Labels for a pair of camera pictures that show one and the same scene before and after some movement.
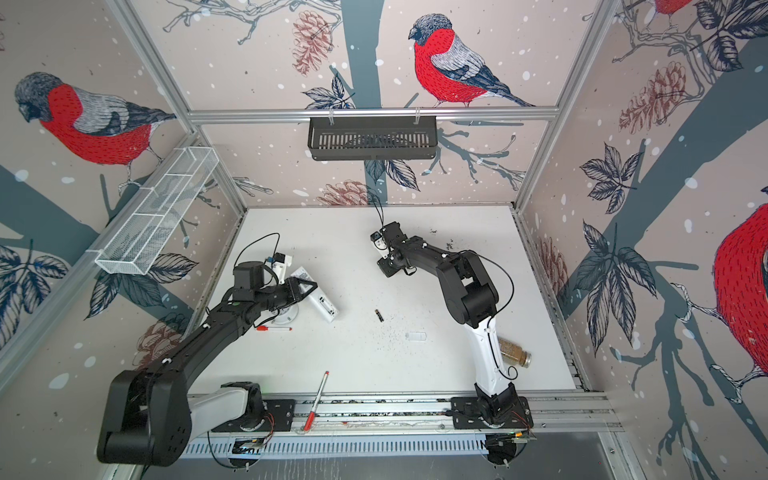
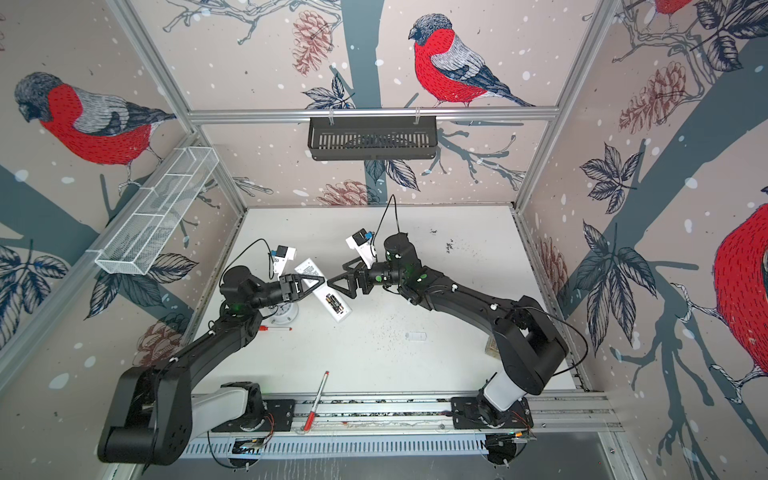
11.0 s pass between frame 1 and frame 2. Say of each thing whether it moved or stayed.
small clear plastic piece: stayed
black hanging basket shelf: stayed
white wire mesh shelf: stayed
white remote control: moved
